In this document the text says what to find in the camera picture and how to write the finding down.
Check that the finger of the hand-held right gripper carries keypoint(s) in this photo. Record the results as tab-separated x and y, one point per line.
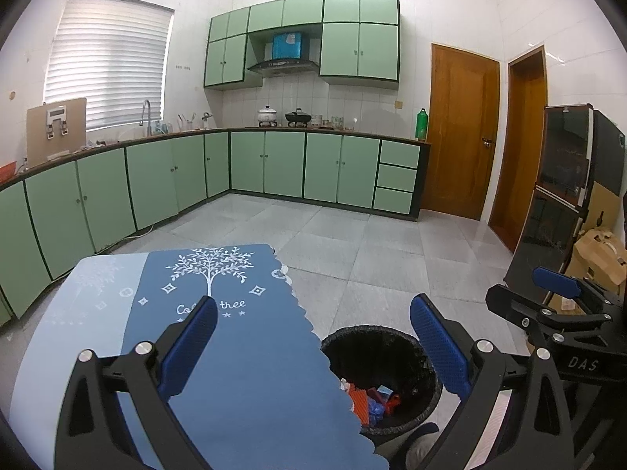
556	281
509	303

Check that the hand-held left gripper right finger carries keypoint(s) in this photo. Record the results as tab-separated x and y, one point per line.
441	347

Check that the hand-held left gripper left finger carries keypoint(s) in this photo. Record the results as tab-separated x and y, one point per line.
188	342

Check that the black plastic-lined bin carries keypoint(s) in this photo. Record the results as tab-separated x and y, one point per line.
377	352

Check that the blue plastic bag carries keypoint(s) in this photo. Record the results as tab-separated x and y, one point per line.
376	409

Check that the brown cardboard box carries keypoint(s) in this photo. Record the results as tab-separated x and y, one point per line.
602	254

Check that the blue tree print tablecloth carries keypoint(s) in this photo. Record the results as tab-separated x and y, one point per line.
254	377

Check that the plain wooden door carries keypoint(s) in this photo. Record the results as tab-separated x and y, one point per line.
524	156

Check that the green plastic bottle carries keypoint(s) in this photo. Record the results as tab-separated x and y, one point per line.
422	125

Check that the green base cabinets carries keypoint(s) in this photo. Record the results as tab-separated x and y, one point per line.
284	161

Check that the steel kitchen faucet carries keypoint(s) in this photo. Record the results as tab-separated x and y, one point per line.
148	123

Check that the white cooking pot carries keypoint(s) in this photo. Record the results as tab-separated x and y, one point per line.
267	116

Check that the clear glass jar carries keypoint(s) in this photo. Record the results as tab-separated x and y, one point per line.
337	122

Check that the orange plastic basket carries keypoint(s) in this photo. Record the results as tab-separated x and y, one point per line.
7	171

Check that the brown cardboard board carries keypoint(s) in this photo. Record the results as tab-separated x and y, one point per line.
39	143

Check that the black wok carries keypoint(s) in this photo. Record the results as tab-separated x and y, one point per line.
298	117

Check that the black range hood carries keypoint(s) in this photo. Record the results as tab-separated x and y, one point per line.
281	65

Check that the white window blind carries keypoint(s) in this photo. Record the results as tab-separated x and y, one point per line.
108	58

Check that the blue box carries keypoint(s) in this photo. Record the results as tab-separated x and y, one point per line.
286	45

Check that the white metal bracket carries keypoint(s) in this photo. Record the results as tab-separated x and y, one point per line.
57	112

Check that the green wall cabinets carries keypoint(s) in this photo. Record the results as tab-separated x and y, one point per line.
357	49

